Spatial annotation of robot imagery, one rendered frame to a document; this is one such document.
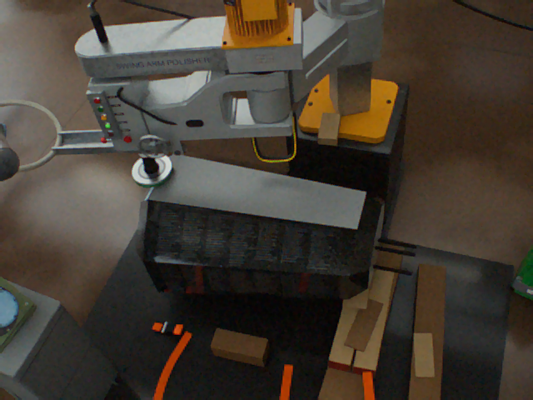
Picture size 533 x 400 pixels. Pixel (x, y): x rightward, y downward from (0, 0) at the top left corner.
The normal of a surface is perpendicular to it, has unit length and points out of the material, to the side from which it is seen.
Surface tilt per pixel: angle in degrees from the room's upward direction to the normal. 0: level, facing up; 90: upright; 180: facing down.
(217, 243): 45
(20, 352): 0
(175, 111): 90
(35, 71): 0
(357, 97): 90
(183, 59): 90
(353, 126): 0
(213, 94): 90
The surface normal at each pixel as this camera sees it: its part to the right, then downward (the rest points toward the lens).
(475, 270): -0.11, -0.62
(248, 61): -0.04, 0.78
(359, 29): 0.19, 0.75
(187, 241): -0.25, 0.11
